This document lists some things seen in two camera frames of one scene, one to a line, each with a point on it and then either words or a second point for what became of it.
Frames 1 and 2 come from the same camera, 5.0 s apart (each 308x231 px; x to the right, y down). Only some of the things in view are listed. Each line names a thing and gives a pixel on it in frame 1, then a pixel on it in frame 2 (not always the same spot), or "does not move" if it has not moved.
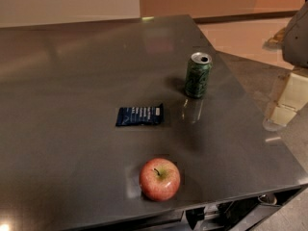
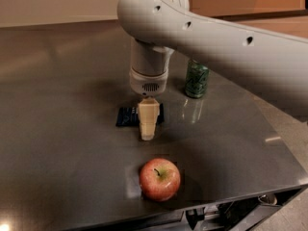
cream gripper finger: [294, 97] to [148, 111]
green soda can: [197, 75] does not move
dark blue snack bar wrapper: [140, 115] does not move
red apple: [159, 179] does not move
